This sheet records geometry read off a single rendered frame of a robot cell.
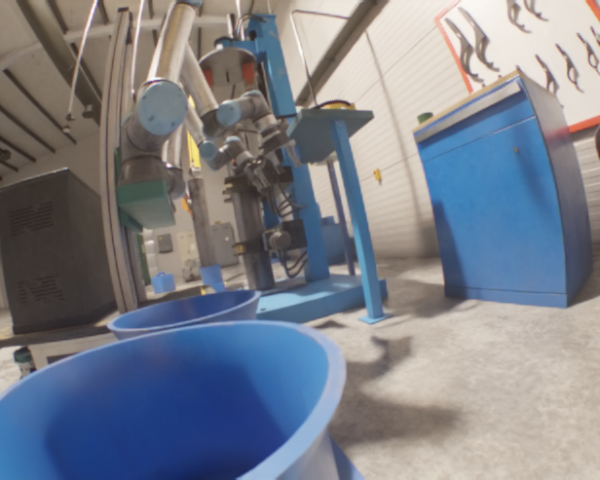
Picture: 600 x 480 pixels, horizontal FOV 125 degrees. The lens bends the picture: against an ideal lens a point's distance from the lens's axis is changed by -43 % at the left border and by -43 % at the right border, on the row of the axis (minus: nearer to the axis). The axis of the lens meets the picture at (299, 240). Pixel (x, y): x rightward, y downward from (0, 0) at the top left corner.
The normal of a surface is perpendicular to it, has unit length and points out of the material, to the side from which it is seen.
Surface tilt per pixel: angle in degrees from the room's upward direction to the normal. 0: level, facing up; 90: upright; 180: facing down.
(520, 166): 90
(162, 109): 95
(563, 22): 90
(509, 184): 90
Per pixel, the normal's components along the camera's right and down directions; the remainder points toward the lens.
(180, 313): 0.33, -0.55
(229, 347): -0.32, -0.42
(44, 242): 0.38, -0.08
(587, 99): -0.93, 0.18
